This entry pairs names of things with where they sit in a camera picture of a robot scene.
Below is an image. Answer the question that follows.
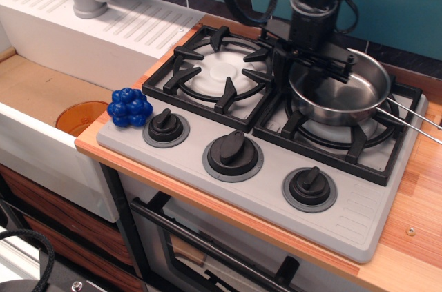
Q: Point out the toy oven door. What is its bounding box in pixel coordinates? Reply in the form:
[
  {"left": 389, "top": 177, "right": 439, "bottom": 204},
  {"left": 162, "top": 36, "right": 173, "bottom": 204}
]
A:
[{"left": 129, "top": 195, "right": 332, "bottom": 292}]

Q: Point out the black braided cable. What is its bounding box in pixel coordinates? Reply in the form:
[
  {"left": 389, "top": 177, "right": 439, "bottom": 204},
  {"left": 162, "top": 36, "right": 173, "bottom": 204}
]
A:
[{"left": 0, "top": 229, "right": 56, "bottom": 292}]

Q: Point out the black right burner grate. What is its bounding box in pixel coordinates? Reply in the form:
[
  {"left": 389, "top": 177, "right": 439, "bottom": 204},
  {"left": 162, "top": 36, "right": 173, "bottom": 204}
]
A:
[{"left": 253, "top": 76, "right": 425, "bottom": 186}]

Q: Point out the white toy sink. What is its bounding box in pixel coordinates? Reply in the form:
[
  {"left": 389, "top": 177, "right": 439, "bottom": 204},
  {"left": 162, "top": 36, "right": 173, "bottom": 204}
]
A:
[{"left": 1, "top": 0, "right": 203, "bottom": 222}]

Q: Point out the black oven door handle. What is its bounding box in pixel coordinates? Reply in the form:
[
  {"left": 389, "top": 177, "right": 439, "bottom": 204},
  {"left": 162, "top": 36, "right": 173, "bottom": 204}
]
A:
[{"left": 130, "top": 192, "right": 299, "bottom": 291}]

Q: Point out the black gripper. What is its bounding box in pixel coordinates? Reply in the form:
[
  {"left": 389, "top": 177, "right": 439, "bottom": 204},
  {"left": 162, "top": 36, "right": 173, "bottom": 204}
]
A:
[{"left": 261, "top": 5, "right": 357, "bottom": 90}]

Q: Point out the grey toy stove top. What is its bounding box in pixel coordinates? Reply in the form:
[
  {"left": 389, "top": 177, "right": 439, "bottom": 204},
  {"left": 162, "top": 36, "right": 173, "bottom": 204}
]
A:
[{"left": 95, "top": 25, "right": 430, "bottom": 265}]

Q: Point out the black stove knob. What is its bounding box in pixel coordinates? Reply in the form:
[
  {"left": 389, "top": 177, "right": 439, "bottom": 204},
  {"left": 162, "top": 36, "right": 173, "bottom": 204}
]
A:
[
  {"left": 282, "top": 166, "right": 338, "bottom": 213},
  {"left": 142, "top": 108, "right": 191, "bottom": 148},
  {"left": 202, "top": 130, "right": 264, "bottom": 183}
]

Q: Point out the black burner grate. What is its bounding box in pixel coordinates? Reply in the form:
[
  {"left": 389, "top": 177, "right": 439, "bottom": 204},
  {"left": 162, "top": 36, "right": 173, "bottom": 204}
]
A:
[
  {"left": 253, "top": 76, "right": 425, "bottom": 186},
  {"left": 142, "top": 26, "right": 276, "bottom": 136}
]

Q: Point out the blue toy blueberry cluster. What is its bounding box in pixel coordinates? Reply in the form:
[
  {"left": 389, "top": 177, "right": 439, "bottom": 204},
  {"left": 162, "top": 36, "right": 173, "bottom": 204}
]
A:
[{"left": 106, "top": 88, "right": 153, "bottom": 127}]

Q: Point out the black left burner grate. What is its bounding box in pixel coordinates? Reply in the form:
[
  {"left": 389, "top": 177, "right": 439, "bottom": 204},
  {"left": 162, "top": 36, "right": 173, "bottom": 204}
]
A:
[{"left": 142, "top": 26, "right": 276, "bottom": 136}]

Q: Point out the black left stove knob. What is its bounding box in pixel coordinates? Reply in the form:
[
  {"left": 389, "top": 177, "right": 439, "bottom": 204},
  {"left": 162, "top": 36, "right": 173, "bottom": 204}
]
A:
[{"left": 142, "top": 108, "right": 191, "bottom": 148}]

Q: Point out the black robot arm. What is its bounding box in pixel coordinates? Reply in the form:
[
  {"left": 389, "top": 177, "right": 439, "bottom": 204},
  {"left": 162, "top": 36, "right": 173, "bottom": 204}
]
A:
[{"left": 262, "top": 0, "right": 358, "bottom": 90}]

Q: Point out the black right stove knob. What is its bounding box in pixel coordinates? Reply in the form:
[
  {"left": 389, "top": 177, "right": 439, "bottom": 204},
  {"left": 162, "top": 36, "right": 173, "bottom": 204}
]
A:
[{"left": 282, "top": 166, "right": 338, "bottom": 213}]

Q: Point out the wooden drawer front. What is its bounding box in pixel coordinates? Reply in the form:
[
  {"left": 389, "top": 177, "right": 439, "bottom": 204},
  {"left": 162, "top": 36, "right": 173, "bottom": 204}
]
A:
[{"left": 1, "top": 166, "right": 146, "bottom": 291}]

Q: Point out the orange plastic cup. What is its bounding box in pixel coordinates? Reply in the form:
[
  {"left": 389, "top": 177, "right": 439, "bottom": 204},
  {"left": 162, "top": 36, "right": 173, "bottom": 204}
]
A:
[{"left": 55, "top": 101, "right": 108, "bottom": 137}]

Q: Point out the black middle stove knob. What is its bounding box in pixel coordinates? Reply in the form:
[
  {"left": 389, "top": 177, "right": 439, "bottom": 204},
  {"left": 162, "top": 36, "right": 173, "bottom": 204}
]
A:
[{"left": 202, "top": 130, "right": 264, "bottom": 183}]

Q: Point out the stainless steel pan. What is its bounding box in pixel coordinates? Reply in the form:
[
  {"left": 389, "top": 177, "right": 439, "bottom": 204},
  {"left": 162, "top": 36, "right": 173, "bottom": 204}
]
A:
[{"left": 289, "top": 49, "right": 441, "bottom": 144}]

